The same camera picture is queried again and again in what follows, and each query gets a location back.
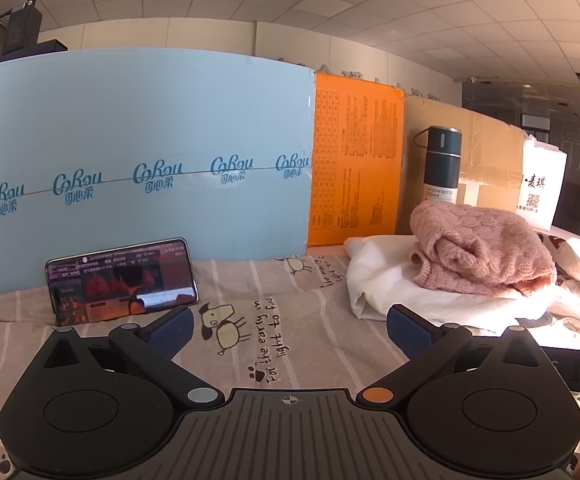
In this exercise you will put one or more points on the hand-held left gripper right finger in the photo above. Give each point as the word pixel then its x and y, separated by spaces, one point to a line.
pixel 410 332

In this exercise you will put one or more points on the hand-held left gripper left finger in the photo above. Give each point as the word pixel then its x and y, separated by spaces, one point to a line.
pixel 167 332

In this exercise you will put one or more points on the pink knitted sweater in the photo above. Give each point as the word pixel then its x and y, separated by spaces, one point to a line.
pixel 480 245

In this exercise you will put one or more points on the white folded garment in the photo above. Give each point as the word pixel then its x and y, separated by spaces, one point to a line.
pixel 390 280

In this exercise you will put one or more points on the dark garment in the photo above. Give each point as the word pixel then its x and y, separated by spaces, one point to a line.
pixel 530 322

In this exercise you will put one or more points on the smartphone with lit screen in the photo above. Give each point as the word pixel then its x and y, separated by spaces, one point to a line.
pixel 120 280

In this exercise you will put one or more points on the beige striped printed bed sheet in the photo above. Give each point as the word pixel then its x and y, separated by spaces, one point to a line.
pixel 295 320

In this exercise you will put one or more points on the dark blue vacuum bottle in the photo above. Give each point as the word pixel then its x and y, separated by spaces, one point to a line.
pixel 442 165

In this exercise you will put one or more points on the orange cardboard box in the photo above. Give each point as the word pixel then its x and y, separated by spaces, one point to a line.
pixel 355 160

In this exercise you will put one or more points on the large light blue cardboard box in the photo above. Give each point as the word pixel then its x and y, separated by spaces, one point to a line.
pixel 135 150

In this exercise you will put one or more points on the white paper bag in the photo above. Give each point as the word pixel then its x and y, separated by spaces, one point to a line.
pixel 540 185

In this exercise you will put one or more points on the brown cardboard box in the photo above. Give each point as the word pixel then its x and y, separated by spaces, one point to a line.
pixel 490 160

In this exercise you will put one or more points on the black power adapter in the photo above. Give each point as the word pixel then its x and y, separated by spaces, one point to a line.
pixel 22 25

